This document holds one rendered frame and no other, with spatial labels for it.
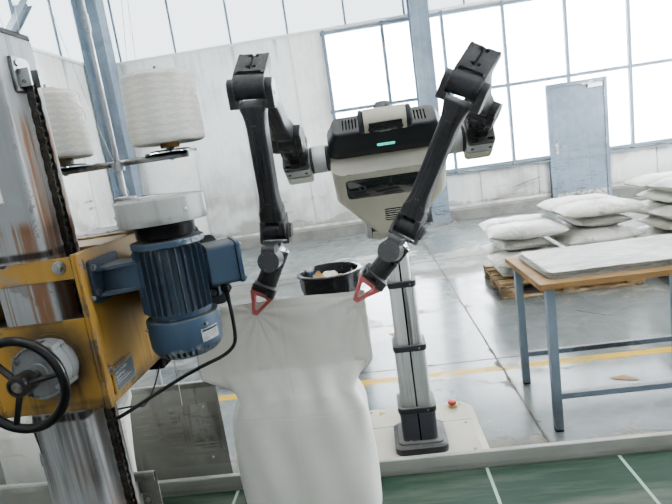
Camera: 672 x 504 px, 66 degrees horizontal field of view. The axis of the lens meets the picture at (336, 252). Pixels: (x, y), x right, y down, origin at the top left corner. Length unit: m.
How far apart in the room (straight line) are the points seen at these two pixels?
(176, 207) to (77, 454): 0.54
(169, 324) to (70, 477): 0.38
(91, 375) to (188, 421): 0.93
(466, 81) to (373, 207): 0.70
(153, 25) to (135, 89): 9.11
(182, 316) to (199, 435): 1.00
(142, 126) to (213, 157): 8.57
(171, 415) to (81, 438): 0.85
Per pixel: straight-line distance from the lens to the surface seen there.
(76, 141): 1.33
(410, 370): 2.08
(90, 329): 1.11
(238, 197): 9.69
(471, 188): 9.57
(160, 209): 1.04
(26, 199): 1.11
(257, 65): 1.30
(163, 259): 1.08
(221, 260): 1.11
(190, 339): 1.10
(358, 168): 1.71
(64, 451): 1.25
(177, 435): 2.07
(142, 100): 1.21
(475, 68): 1.27
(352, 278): 3.62
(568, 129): 9.92
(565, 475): 1.89
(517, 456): 1.94
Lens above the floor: 1.45
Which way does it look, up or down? 10 degrees down
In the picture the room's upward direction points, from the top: 8 degrees counter-clockwise
